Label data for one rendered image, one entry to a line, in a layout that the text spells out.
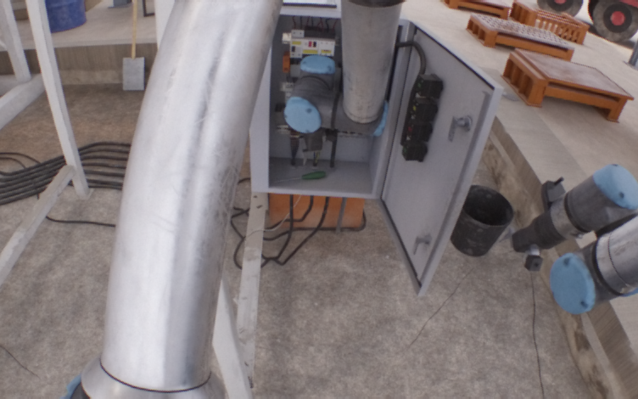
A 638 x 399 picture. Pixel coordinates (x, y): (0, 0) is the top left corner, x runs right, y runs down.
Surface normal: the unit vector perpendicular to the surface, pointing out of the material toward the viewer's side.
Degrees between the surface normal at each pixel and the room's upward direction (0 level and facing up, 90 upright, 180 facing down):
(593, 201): 89
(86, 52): 90
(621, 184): 19
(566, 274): 95
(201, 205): 62
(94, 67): 90
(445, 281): 0
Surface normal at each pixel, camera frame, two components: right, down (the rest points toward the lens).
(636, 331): 0.10, -0.76
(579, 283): -0.96, 0.17
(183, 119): 0.26, -0.01
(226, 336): 0.04, 0.51
